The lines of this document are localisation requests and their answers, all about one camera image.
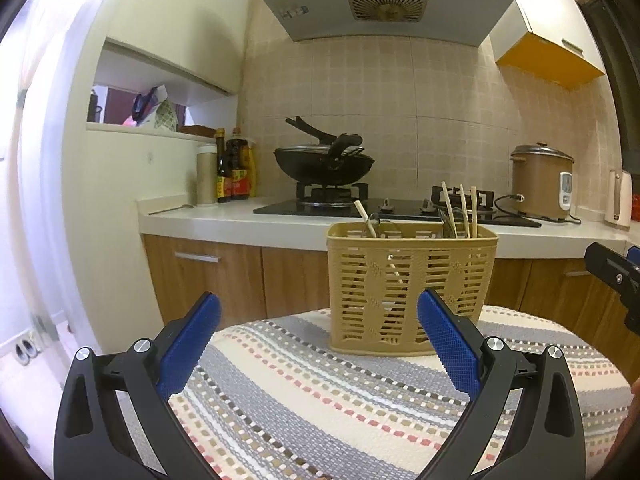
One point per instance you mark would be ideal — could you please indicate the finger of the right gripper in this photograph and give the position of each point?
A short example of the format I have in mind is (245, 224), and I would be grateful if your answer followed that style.
(633, 255)
(608, 266)

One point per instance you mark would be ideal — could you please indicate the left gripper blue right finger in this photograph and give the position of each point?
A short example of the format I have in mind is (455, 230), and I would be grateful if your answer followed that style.
(546, 436)

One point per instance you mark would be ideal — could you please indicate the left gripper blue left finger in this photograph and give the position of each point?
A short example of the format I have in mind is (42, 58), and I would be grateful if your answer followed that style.
(92, 439)

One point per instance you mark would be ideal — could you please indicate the black wok with utensils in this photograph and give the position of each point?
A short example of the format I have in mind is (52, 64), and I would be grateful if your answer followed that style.
(333, 161)

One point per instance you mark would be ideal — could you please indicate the person's right hand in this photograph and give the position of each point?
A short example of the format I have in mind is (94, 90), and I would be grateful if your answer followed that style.
(632, 415)

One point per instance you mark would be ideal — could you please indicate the white electric kettle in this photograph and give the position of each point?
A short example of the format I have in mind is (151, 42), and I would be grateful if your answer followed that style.
(618, 204)

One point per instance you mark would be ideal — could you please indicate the brown rice cooker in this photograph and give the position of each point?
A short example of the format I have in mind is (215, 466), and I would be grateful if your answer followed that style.
(542, 178)

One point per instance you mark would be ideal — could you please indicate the striped woven tablecloth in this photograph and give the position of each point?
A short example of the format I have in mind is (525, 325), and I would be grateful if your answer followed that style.
(271, 400)

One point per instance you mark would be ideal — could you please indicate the wooden base cabinets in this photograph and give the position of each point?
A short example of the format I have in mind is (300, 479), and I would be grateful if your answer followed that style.
(255, 283)

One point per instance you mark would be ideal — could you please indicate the tan plastic utensil basket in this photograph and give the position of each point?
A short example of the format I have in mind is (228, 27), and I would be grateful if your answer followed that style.
(375, 284)

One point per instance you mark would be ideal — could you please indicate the dark soy sauce bottle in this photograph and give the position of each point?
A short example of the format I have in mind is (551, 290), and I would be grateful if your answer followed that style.
(237, 148)

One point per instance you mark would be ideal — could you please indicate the white cylindrical canister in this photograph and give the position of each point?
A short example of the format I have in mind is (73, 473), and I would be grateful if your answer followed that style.
(206, 164)

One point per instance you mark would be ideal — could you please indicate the black gas stove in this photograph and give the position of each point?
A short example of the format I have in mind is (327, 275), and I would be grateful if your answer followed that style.
(339, 202)

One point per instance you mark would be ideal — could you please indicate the slim dark sauce bottle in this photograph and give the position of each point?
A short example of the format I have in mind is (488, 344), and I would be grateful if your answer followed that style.
(223, 176)

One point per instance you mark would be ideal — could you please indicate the purple and white bag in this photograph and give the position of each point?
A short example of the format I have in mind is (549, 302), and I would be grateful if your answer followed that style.
(153, 110)

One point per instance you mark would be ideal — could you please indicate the white wall cabinet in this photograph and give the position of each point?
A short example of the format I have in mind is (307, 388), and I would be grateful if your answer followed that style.
(549, 39)

